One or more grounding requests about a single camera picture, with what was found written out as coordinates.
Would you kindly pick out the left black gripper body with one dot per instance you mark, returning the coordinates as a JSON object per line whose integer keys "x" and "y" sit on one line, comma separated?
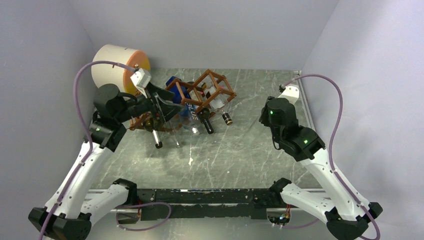
{"x": 152, "y": 96}

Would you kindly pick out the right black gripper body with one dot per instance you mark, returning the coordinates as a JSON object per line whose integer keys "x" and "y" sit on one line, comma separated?
{"x": 264, "y": 118}

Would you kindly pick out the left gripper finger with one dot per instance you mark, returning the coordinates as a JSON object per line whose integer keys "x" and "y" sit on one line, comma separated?
{"x": 157, "y": 94}
{"x": 168, "y": 109}

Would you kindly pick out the blue glass bottle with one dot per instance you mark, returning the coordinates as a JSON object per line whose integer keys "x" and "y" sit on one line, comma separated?
{"x": 188, "y": 117}

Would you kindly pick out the olive green wine bottle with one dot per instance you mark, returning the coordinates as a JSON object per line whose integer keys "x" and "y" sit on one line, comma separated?
{"x": 152, "y": 125}

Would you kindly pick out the dark green wine bottle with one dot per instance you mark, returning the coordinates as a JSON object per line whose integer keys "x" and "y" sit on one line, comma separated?
{"x": 203, "y": 114}

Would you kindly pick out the clear slim glass bottle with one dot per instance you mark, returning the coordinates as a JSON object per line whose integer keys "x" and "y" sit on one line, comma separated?
{"x": 174, "y": 134}

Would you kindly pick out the clear square liquor bottle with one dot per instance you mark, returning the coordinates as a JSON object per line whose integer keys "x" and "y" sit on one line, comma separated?
{"x": 219, "y": 104}

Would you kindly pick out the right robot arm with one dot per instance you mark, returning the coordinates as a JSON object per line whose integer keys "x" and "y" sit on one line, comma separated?
{"x": 346, "y": 213}

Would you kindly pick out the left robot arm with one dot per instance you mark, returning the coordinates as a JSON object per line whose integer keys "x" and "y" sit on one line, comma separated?
{"x": 67, "y": 215}

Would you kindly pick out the brown wooden wine rack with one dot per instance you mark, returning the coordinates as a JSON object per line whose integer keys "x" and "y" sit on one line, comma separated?
{"x": 219, "y": 81}

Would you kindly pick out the cream cylinder with orange face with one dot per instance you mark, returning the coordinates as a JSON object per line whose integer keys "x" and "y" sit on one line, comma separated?
{"x": 108, "y": 74}

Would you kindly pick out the black base bar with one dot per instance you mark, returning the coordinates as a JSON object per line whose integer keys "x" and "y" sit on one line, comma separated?
{"x": 253, "y": 203}

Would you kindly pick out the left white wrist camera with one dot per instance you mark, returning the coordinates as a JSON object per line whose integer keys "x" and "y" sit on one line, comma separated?
{"x": 140, "y": 79}

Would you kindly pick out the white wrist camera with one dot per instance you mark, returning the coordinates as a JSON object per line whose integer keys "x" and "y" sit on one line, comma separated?
{"x": 140, "y": 79}
{"x": 290, "y": 92}

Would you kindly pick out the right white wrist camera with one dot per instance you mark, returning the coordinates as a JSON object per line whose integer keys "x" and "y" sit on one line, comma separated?
{"x": 290, "y": 92}

